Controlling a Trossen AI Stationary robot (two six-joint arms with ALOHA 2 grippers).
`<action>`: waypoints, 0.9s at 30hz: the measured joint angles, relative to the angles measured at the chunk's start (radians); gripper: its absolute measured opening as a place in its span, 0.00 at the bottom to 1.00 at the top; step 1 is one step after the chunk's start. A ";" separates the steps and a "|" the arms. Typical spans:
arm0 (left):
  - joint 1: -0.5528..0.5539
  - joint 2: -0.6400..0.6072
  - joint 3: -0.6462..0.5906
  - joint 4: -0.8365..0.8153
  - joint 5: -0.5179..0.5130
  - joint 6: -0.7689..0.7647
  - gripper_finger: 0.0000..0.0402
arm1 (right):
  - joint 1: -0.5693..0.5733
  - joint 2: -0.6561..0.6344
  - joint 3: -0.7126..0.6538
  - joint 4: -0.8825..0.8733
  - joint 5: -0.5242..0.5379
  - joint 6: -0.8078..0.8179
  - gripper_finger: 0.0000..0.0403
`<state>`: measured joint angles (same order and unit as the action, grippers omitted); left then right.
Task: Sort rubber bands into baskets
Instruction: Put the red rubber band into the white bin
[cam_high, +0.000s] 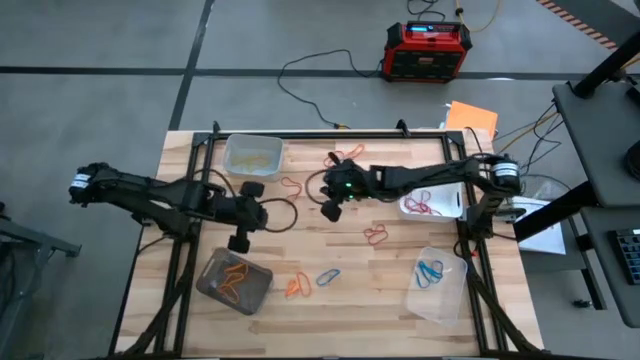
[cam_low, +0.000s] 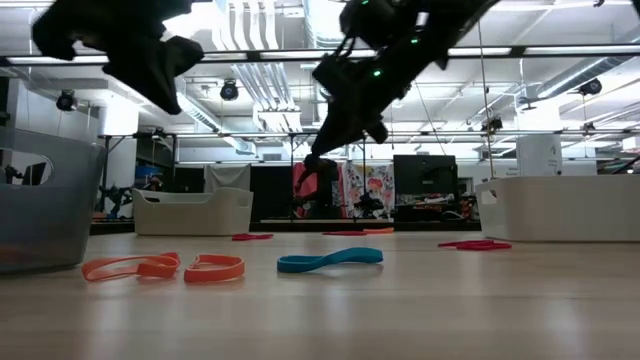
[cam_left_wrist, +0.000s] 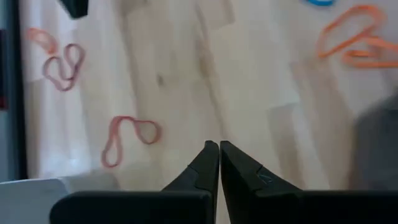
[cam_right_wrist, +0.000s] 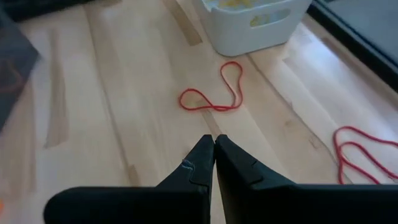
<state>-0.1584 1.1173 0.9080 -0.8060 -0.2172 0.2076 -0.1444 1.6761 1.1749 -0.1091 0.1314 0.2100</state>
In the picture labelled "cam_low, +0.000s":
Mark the white plastic basket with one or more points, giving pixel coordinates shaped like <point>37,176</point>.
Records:
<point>560,210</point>

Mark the grey cloth cover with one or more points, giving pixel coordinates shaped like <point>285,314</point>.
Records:
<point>227,177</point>

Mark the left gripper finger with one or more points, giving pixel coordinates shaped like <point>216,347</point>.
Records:
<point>165,97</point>

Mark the thin hanging pole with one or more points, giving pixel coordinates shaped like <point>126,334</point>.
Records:
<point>485,100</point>

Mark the ceiling light strip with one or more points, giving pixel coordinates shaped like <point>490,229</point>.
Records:
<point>90,60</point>
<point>557,50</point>
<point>480,51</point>

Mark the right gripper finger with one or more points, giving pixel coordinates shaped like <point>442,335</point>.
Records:
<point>340,135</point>

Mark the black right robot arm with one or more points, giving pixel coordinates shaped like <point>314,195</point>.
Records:
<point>450,20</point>

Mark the orange rubber band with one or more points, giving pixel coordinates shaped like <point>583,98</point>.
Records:
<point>160,267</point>
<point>380,231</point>
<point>215,274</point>

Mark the blue rubber band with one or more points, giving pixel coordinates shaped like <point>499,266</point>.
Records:
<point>310,262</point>

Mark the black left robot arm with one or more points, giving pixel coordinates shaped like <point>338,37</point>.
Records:
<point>125,15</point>

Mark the red rubber band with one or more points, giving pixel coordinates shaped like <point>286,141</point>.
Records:
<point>255,237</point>
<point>345,233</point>
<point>480,246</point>

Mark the white ceiling duct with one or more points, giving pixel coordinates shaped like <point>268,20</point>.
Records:
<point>322,20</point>

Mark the black background robot arm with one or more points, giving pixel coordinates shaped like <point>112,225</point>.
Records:
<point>117,200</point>

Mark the frosted translucent plastic basket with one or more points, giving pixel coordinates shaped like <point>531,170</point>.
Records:
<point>195,217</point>

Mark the black monitor screen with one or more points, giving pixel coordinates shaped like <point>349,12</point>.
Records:
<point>425,175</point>

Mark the black ceiling spotlight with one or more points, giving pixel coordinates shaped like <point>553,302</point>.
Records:
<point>66,100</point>
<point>591,86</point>
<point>229,91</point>

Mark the floral cloth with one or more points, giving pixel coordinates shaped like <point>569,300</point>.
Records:
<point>372,185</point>

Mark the smoky grey plastic basket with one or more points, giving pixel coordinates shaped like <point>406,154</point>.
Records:
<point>45,225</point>

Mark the red cloth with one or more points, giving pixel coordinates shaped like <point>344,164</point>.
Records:
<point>300,175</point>

